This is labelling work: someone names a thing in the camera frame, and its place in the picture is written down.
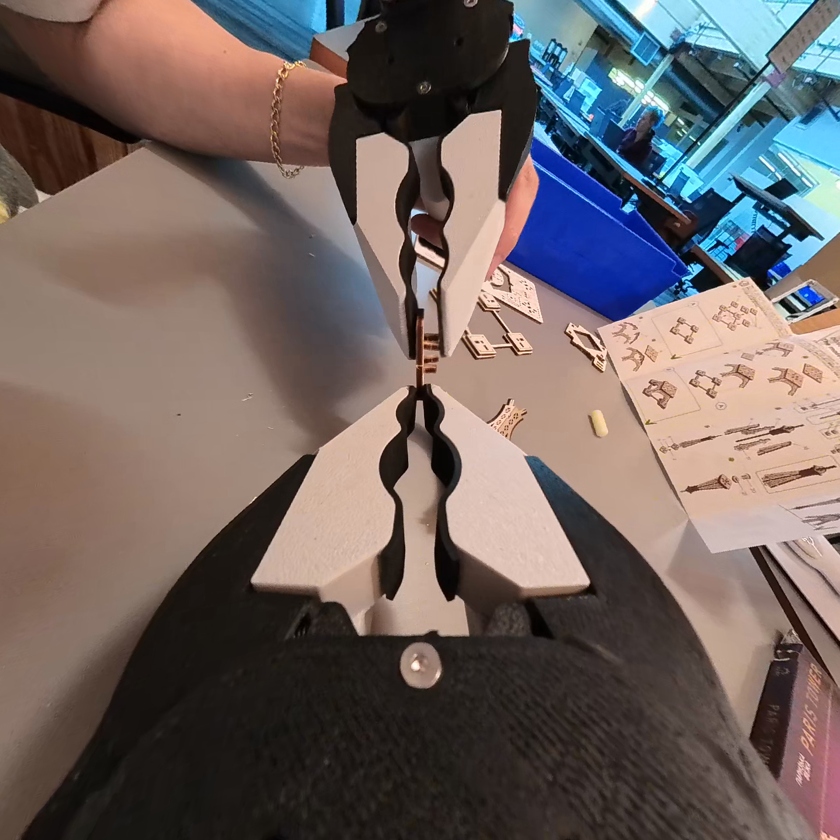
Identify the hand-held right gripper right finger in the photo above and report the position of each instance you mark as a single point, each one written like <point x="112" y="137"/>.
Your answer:
<point x="518" y="525"/>

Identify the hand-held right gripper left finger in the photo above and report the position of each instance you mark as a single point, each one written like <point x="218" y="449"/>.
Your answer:
<point x="321" y="518"/>

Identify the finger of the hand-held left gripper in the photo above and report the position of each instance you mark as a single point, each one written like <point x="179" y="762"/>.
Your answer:
<point x="472" y="216"/>
<point x="377" y="216"/>

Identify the thin wooden puzzle piece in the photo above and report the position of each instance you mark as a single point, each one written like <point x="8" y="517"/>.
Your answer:
<point x="421" y="348"/>

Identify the person's left forearm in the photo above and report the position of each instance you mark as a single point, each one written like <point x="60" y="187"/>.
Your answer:
<point x="164" y="85"/>

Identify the grey desk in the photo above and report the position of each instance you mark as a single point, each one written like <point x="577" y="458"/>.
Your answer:
<point x="197" y="328"/>

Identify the person's left hand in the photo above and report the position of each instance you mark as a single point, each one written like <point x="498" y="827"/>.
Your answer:
<point x="518" y="210"/>

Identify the triangular lattice wooden panel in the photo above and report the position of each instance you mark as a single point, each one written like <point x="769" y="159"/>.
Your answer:
<point x="518" y="295"/>

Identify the tower-leg wooden puzzle piece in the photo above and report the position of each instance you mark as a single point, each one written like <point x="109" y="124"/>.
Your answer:
<point x="508" y="420"/>

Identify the large blue plastic bin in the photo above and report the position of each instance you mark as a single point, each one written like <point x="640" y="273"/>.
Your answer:
<point x="590" y="249"/>

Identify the small white wax stick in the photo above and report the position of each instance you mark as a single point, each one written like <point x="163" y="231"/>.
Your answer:
<point x="598" y="423"/>

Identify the long brown background table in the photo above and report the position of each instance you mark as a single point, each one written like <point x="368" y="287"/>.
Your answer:
<point x="649" y="190"/>

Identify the printed instruction sheet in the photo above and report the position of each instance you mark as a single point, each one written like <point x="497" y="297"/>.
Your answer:
<point x="722" y="420"/>

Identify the white plastic tray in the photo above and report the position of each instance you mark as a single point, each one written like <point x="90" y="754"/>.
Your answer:
<point x="797" y="295"/>

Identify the purple puzzle box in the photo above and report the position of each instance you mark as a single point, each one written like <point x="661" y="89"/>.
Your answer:
<point x="807" y="741"/>

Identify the grey fuzzy cloth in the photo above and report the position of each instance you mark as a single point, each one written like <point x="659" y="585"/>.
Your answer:
<point x="13" y="184"/>

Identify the square-frame wooden puzzle piece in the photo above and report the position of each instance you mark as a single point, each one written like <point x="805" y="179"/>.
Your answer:
<point x="478" y="344"/>

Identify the triangular-frame wooden puzzle piece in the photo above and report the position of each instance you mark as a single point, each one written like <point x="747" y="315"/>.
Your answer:
<point x="599" y="361"/>

